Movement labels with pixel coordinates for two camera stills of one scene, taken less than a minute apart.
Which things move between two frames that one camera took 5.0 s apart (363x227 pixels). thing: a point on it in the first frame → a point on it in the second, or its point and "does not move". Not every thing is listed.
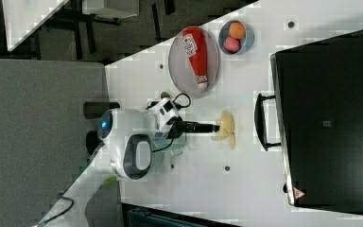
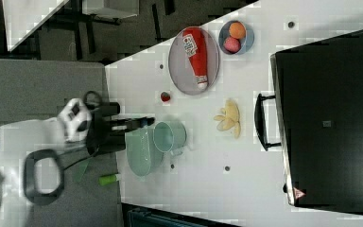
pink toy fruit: x=232 y=44 does not move
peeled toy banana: x=225 y=130 → x=230 y=118
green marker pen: x=110 y=180 does not move
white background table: x=23 y=17 does not move
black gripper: x=177 y=127 → x=100 y=124
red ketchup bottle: x=196 y=47 does not move
